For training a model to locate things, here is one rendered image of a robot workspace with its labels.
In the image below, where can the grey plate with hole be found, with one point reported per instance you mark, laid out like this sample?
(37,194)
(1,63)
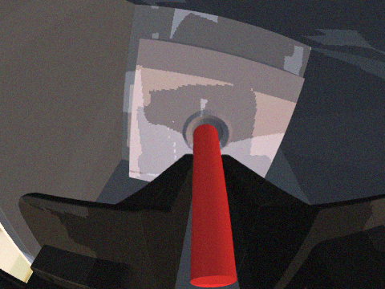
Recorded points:
(179,86)

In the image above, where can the red peg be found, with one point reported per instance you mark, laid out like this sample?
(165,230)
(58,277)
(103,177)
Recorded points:
(212,261)

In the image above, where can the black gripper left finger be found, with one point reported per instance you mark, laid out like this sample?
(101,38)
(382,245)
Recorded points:
(146,230)

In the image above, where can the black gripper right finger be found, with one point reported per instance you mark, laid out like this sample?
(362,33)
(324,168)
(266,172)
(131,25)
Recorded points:
(273,232)

